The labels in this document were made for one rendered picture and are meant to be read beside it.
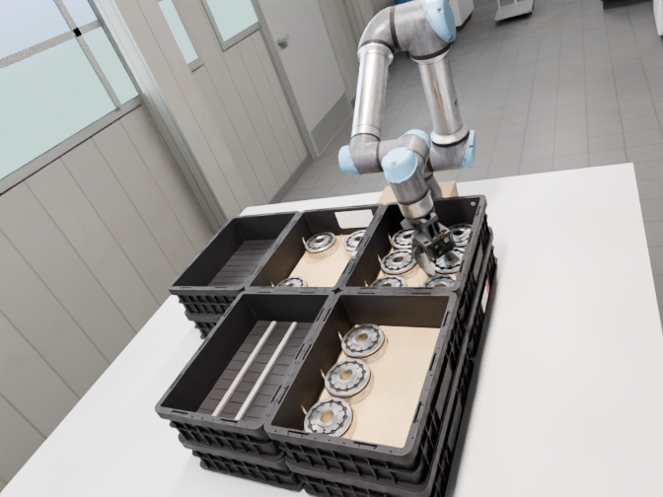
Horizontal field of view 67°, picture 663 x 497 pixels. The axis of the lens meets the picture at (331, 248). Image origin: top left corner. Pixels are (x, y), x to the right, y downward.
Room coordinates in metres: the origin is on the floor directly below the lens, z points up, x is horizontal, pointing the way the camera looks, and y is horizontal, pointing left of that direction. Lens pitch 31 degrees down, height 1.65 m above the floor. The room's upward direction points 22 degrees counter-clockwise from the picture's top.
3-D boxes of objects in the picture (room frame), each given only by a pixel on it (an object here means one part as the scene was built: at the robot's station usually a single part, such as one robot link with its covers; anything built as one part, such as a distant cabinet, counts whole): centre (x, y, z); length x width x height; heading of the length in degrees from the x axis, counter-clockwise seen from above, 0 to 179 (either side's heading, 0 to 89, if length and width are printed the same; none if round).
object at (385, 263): (1.12, -0.16, 0.86); 0.10 x 0.10 x 0.01
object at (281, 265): (1.26, 0.03, 0.87); 0.40 x 0.30 x 0.11; 145
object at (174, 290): (1.43, 0.28, 0.92); 0.40 x 0.30 x 0.02; 145
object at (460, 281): (1.08, -0.21, 0.92); 0.40 x 0.30 x 0.02; 145
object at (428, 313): (0.76, 0.02, 0.87); 0.40 x 0.30 x 0.11; 145
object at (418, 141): (1.11, -0.25, 1.15); 0.11 x 0.11 x 0.08; 58
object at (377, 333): (0.88, 0.01, 0.86); 0.10 x 0.10 x 0.01
